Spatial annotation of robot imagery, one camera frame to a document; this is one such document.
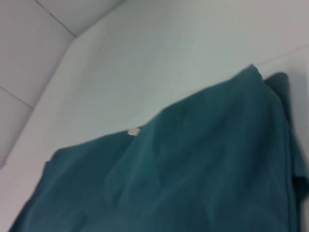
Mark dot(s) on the teal blue t-shirt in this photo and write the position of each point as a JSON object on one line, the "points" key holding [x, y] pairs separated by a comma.
{"points": [[193, 157]]}

